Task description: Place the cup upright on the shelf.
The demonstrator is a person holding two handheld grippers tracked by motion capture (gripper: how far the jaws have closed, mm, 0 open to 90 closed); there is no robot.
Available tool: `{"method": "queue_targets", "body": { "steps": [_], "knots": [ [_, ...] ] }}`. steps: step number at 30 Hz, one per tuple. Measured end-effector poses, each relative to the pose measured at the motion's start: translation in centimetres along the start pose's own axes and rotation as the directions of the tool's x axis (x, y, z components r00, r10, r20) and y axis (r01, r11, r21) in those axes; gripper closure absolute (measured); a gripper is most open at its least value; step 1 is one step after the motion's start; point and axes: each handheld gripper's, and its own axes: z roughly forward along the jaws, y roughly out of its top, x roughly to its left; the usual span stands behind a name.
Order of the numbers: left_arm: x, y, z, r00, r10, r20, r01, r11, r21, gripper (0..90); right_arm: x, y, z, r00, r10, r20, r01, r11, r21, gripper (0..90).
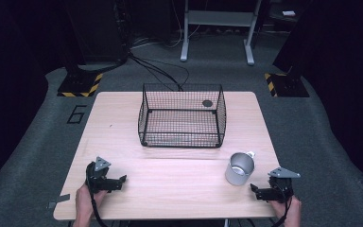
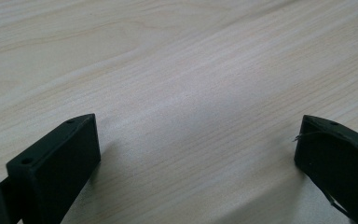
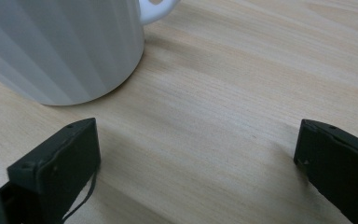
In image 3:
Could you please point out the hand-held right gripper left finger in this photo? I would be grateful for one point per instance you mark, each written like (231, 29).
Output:
(65, 168)

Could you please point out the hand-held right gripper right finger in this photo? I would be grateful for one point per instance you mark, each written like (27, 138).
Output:
(341, 165)

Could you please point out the white ribbed mug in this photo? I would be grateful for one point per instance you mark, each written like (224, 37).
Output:
(62, 46)

